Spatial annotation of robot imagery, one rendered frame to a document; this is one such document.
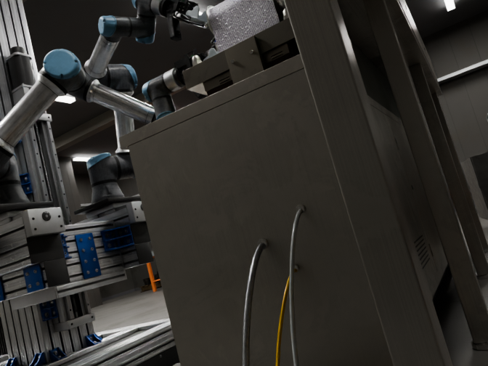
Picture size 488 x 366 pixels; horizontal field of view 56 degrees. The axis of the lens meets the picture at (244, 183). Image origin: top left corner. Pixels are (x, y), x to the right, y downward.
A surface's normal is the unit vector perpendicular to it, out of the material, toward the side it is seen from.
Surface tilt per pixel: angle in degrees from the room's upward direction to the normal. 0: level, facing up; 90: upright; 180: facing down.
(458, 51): 90
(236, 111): 90
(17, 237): 90
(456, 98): 90
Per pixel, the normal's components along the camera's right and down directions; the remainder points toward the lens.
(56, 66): 0.20, -0.26
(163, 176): -0.47, 0.00
